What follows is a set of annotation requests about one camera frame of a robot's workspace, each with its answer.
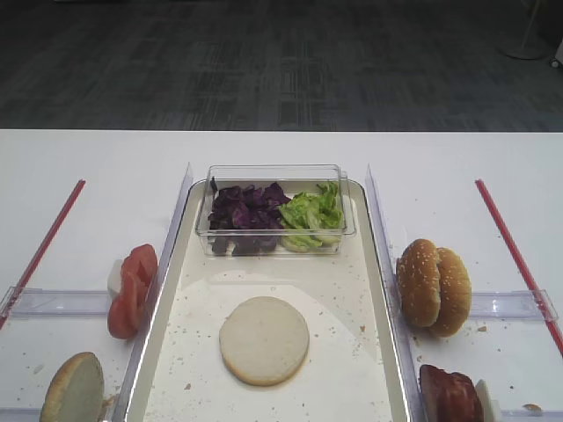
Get clear plastic container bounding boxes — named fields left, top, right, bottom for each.
left=194, top=164, right=355, bottom=257

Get green lettuce leaves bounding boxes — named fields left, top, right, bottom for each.
left=278, top=181, right=343, bottom=253

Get lower right acrylic crossbar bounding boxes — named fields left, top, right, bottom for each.
left=495, top=410, right=563, bottom=422

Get white floor stand base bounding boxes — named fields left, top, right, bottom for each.
left=497, top=0, right=547, bottom=61

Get upper tomato slice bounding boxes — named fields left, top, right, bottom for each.
left=121, top=244, right=157, bottom=302

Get left red tape strip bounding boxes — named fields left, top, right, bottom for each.
left=0, top=179, right=86, bottom=328

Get dark red meat patties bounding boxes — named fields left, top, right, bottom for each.
left=420, top=364, right=484, bottom=422

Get left clear acrylic divider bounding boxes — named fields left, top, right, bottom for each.
left=109, top=163, right=194, bottom=421

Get lower tomato slice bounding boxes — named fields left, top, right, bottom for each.
left=107, top=273, right=148, bottom=339

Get right clear acrylic divider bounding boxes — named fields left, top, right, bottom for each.
left=365, top=166, right=427, bottom=421

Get red tape strip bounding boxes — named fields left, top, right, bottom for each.
left=0, top=179, right=86, bottom=328
left=475, top=179, right=563, bottom=354

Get clear acrylic divider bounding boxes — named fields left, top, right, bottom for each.
left=109, top=163, right=194, bottom=421
left=365, top=166, right=427, bottom=421

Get acrylic crossbar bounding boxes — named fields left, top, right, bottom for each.
left=1, top=287, right=112, bottom=318
left=469, top=290, right=559, bottom=322
left=0, top=408, right=40, bottom=422
left=495, top=410, right=563, bottom=422

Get left sesame bun top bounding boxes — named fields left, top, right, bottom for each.
left=396, top=239, right=441, bottom=328

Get upper right acrylic crossbar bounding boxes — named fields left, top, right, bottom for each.
left=469, top=290, right=559, bottom=322

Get lower left acrylic crossbar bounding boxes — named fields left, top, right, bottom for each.
left=0, top=408, right=40, bottom=422

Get white block behind tomatoes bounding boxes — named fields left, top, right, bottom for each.
left=107, top=259, right=123, bottom=298

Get bun half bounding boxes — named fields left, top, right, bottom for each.
left=219, top=296, right=310, bottom=387
left=40, top=352, right=105, bottom=422

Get right sesame bun top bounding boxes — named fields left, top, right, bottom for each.
left=429, top=248, right=472, bottom=338

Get sesame bun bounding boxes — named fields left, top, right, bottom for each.
left=429, top=248, right=472, bottom=338
left=396, top=239, right=441, bottom=328

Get upper left acrylic crossbar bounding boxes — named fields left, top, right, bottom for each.
left=1, top=287, right=112, bottom=318

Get purple cabbage leaves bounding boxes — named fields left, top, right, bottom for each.
left=208, top=177, right=290, bottom=256

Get white metal tray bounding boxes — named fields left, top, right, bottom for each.
left=117, top=182, right=409, bottom=421

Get tomato slice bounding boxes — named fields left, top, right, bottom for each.
left=121, top=244, right=157, bottom=302
left=107, top=273, right=148, bottom=339

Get right red tape strip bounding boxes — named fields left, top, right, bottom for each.
left=475, top=179, right=563, bottom=354

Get white block behind patties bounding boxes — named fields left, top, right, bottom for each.
left=475, top=379, right=502, bottom=422

